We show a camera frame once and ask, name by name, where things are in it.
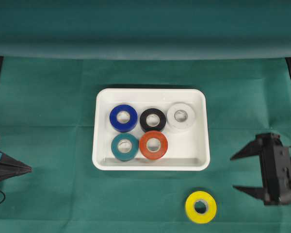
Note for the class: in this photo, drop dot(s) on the blue tape roll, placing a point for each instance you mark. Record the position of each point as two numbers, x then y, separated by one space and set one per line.
123 118

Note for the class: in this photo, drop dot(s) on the black tape roll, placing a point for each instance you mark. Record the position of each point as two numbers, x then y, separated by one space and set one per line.
152 119

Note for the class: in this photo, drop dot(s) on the red tape roll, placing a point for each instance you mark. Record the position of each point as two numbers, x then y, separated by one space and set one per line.
153 145

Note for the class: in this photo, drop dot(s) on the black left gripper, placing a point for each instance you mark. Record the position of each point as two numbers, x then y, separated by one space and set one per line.
12 167

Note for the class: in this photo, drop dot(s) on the green table cloth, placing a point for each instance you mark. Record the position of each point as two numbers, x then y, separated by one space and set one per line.
59 54

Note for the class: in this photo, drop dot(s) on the yellow tape roll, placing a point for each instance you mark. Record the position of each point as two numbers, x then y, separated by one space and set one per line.
200 207

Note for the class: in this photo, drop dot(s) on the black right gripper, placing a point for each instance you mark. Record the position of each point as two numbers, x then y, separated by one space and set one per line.
275 164

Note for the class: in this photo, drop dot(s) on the green tape roll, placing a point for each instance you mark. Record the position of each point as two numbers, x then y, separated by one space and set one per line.
125 146

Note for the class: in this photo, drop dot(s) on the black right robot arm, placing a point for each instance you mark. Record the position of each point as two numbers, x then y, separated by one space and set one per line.
275 166

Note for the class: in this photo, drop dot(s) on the white plastic tray case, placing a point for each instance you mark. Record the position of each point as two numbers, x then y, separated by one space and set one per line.
188 150

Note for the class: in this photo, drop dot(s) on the white tape roll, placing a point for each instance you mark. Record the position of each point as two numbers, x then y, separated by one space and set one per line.
181 116

